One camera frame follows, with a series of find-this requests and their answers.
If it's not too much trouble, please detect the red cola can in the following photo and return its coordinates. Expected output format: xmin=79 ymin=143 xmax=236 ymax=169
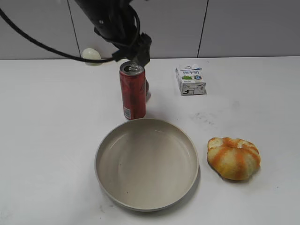
xmin=120 ymin=61 xmax=146 ymax=120

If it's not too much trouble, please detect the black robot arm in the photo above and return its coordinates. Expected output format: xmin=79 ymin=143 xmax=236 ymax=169
xmin=76 ymin=0 xmax=152 ymax=67

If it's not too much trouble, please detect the small milk carton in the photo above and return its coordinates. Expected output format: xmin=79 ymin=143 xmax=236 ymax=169
xmin=175 ymin=64 xmax=206 ymax=96

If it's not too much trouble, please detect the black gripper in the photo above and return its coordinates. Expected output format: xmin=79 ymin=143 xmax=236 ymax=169
xmin=112 ymin=33 xmax=152 ymax=67

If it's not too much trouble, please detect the beige round plate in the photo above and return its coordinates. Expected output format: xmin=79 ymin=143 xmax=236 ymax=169
xmin=94 ymin=119 xmax=200 ymax=211

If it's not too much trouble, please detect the pale yellow egg-shaped object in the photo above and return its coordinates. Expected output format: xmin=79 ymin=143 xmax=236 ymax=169
xmin=82 ymin=48 xmax=101 ymax=60

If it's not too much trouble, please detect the orange striped bread bun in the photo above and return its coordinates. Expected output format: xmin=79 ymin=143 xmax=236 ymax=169
xmin=207 ymin=137 xmax=261 ymax=181

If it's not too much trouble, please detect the black cable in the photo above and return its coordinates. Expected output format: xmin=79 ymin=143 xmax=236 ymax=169
xmin=0 ymin=8 xmax=118 ymax=63

